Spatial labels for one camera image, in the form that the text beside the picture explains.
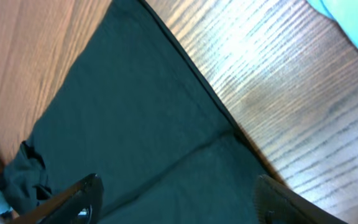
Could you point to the black t-shirt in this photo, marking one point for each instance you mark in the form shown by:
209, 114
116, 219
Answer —
135, 110

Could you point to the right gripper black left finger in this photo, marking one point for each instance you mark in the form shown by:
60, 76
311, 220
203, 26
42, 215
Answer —
81, 203

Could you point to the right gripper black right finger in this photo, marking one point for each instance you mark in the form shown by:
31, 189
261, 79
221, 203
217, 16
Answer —
275, 203

